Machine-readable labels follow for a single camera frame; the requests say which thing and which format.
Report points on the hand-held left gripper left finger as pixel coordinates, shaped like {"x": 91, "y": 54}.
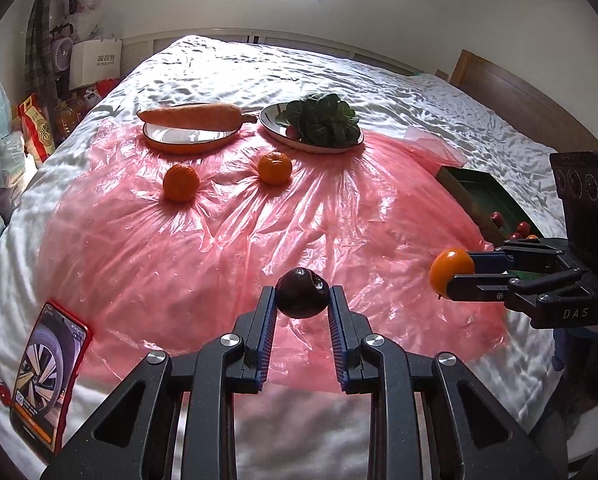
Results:
{"x": 266, "y": 340}

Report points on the purple fan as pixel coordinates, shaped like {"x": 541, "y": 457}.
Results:
{"x": 61, "y": 53}

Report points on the phone in red case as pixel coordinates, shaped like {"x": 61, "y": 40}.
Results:
{"x": 44, "y": 375}

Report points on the wooden headboard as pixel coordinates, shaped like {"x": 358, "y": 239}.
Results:
{"x": 519, "y": 95}

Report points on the green tray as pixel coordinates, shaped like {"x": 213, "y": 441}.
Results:
{"x": 484, "y": 192}

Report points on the orange rice bag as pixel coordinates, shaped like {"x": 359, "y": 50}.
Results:
{"x": 36, "y": 130}

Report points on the dark purple plum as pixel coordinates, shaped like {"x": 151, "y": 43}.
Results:
{"x": 301, "y": 295}

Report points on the red bag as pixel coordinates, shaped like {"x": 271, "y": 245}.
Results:
{"x": 108, "y": 86}

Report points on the pink plastic sheet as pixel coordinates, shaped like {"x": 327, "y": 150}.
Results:
{"x": 179, "y": 260}

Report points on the orange-rimmed plate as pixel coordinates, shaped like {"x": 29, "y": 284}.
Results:
{"x": 189, "y": 141}

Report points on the hanging white plastic bags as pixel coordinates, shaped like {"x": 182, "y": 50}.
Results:
{"x": 86, "y": 15}

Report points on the leafy green vegetable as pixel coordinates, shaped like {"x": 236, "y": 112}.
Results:
{"x": 324, "y": 120}

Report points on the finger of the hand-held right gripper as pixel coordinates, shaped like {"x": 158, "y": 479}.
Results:
{"x": 489, "y": 262}
{"x": 479, "y": 287}

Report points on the white paper bag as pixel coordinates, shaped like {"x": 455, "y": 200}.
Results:
{"x": 96, "y": 62}

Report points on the white plastic bag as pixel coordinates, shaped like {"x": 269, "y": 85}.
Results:
{"x": 6, "y": 160}

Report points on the small pink vegetable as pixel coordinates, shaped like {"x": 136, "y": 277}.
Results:
{"x": 292, "y": 133}

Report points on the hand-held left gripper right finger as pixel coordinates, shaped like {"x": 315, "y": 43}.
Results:
{"x": 339, "y": 340}

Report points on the white plate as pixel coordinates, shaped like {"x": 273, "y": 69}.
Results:
{"x": 274, "y": 120}

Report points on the carrot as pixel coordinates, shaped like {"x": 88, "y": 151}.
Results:
{"x": 194, "y": 116}

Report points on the plaid scarf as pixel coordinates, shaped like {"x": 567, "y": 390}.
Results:
{"x": 39, "y": 35}

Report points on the cooking oil bottle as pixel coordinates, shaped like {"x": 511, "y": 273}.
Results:
{"x": 79, "y": 105}
{"x": 66, "y": 119}

